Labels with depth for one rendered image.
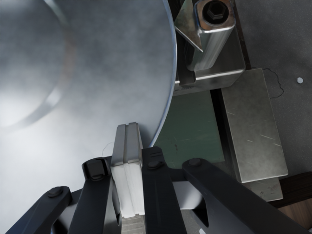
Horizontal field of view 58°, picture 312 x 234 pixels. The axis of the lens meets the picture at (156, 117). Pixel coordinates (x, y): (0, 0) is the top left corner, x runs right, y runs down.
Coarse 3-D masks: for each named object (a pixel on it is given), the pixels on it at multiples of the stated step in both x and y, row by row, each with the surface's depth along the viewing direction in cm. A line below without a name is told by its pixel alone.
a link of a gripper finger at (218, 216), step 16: (192, 160) 12; (192, 176) 11; (208, 176) 11; (224, 176) 11; (208, 192) 10; (224, 192) 10; (240, 192) 10; (208, 208) 11; (224, 208) 9; (240, 208) 9; (256, 208) 9; (272, 208) 9; (208, 224) 11; (224, 224) 9; (240, 224) 8; (256, 224) 8; (272, 224) 8; (288, 224) 8
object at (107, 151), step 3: (108, 144) 21; (111, 144) 21; (105, 147) 21; (108, 147) 21; (111, 147) 21; (105, 150) 21; (108, 150) 21; (111, 150) 21; (105, 153) 21; (108, 153) 21; (111, 153) 21; (102, 156) 21; (105, 156) 21
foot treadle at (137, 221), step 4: (120, 212) 80; (136, 216) 79; (140, 216) 79; (124, 220) 79; (128, 220) 79; (132, 220) 79; (136, 220) 79; (140, 220) 79; (124, 224) 79; (128, 224) 79; (132, 224) 79; (136, 224) 79; (140, 224) 79; (124, 228) 79; (128, 228) 79; (132, 228) 79; (136, 228) 79; (140, 228) 79; (144, 228) 79; (124, 232) 79; (128, 232) 79; (132, 232) 79; (136, 232) 79; (140, 232) 79; (144, 232) 79
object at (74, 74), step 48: (0, 0) 22; (48, 0) 23; (96, 0) 23; (144, 0) 23; (0, 48) 22; (48, 48) 22; (96, 48) 22; (144, 48) 22; (0, 96) 21; (48, 96) 21; (96, 96) 22; (144, 96) 22; (0, 144) 21; (48, 144) 21; (96, 144) 21; (144, 144) 21; (0, 192) 20
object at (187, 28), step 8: (184, 8) 22; (192, 8) 22; (184, 16) 22; (192, 16) 22; (176, 24) 22; (184, 24) 22; (192, 24) 22; (184, 32) 22; (192, 32) 22; (192, 40) 22; (200, 40) 22; (200, 48) 22
